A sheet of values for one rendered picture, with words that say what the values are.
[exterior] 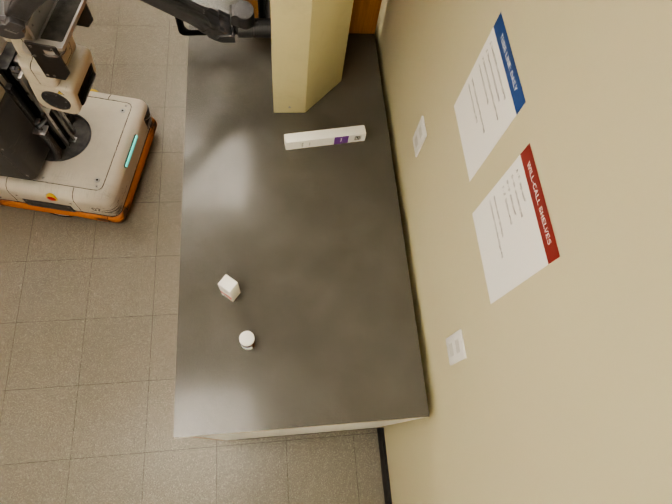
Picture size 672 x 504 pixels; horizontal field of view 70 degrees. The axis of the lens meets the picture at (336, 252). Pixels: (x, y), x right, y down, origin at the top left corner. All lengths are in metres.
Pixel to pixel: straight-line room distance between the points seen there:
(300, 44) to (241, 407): 1.05
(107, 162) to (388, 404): 1.76
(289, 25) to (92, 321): 1.68
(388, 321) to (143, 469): 1.37
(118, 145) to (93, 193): 0.27
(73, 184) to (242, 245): 1.21
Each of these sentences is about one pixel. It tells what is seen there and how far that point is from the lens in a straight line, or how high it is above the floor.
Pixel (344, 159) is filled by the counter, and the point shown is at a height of 0.94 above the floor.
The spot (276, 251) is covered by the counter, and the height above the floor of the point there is 0.94.
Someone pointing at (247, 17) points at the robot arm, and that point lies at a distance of 1.60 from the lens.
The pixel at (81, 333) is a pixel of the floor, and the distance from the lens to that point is 2.58.
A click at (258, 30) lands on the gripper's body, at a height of 1.19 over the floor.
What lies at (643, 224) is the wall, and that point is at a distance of 0.69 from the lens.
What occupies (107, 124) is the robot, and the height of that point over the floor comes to 0.28.
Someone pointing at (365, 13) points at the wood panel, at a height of 1.03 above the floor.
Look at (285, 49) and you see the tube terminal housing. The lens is 1.55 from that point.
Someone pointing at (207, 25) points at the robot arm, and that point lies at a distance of 1.63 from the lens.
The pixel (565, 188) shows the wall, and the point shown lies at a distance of 0.82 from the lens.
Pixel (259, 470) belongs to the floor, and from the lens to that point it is 2.35.
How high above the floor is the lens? 2.34
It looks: 67 degrees down
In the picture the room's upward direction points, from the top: 15 degrees clockwise
